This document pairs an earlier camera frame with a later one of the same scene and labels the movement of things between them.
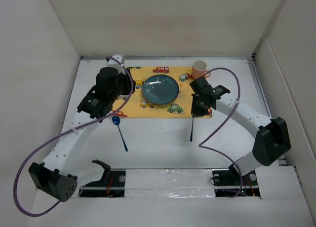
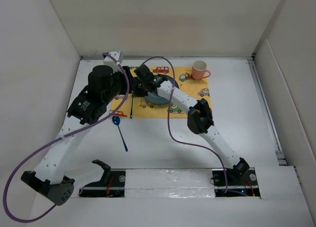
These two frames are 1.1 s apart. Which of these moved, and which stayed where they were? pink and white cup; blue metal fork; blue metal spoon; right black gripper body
Moved: right black gripper body; blue metal fork
Stayed: pink and white cup; blue metal spoon
